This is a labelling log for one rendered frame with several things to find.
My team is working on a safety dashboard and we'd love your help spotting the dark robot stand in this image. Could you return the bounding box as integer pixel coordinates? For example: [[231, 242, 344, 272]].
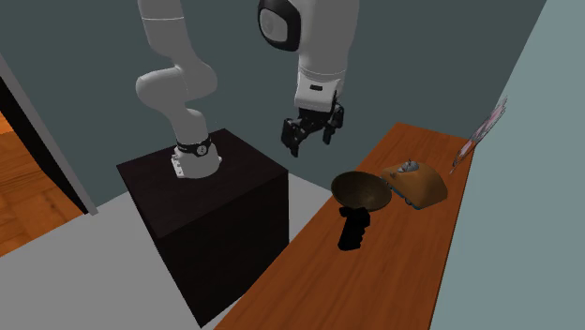
[[115, 127, 291, 329]]

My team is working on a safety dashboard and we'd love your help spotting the black ridged handle-shaped object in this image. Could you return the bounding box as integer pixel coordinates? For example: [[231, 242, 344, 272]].
[[337, 206, 372, 252]]

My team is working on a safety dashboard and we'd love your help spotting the orange wedge-shaped object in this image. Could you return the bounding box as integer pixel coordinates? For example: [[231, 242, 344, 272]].
[[380, 158, 449, 212]]

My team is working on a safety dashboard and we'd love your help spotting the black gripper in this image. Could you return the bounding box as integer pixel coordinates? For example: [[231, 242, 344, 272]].
[[280, 102, 345, 159]]

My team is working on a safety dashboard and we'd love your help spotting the dark brown bowl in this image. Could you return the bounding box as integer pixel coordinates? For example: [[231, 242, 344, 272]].
[[330, 171, 394, 213]]

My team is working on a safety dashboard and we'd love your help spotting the brown wooden table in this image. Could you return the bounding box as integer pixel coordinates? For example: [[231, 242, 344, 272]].
[[213, 121, 476, 330]]

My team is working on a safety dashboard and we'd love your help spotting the dark door with grey frame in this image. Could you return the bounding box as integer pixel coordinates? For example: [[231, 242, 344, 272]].
[[0, 52, 99, 217]]

